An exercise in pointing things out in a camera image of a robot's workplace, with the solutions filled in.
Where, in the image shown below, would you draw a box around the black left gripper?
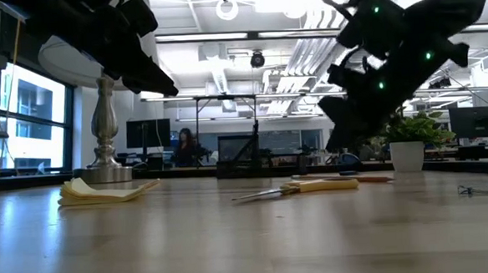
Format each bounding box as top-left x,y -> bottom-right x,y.
31,0 -> 180,104

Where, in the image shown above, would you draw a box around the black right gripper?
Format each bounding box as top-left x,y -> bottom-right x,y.
315,56 -> 421,154

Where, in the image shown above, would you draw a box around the orange handled scissors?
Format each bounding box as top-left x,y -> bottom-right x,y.
230,176 -> 361,203

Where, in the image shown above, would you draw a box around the small dark binder clip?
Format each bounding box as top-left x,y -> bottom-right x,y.
455,183 -> 488,199

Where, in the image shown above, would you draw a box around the yellow sticky note pad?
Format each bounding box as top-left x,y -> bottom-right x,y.
56,174 -> 146,208

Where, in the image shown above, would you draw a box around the black mesh desk organizer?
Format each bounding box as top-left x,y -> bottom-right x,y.
215,130 -> 311,182

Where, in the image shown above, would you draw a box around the green plant white pot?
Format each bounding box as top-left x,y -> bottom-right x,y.
377,107 -> 459,175

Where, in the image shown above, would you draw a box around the black computer monitor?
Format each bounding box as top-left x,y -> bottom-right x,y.
125,117 -> 173,159
448,105 -> 488,141

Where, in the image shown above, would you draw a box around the white shade silver table lamp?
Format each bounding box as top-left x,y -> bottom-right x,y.
36,28 -> 168,189

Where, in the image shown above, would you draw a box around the overhead LED light bar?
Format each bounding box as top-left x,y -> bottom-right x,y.
154,17 -> 488,50

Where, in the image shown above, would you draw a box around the person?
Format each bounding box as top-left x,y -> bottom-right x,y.
172,126 -> 201,169

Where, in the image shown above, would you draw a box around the black background rig frame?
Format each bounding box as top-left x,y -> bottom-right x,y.
191,93 -> 261,157

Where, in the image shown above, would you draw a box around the black rig camera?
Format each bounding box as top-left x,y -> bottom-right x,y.
428,75 -> 453,91

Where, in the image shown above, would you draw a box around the white ring fixture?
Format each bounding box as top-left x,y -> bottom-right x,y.
214,0 -> 241,23

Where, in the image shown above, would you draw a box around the black hanging camera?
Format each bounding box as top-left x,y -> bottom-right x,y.
249,50 -> 267,70

